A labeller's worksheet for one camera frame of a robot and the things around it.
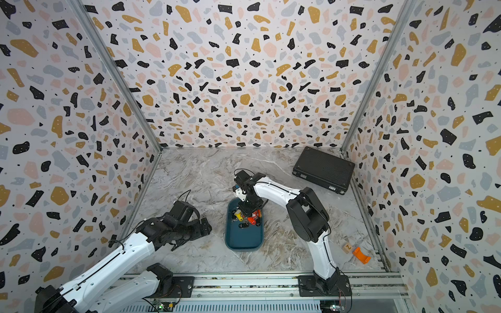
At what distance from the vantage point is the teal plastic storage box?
2.75ft

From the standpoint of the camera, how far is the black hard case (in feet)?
3.35

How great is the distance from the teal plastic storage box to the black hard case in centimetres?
35
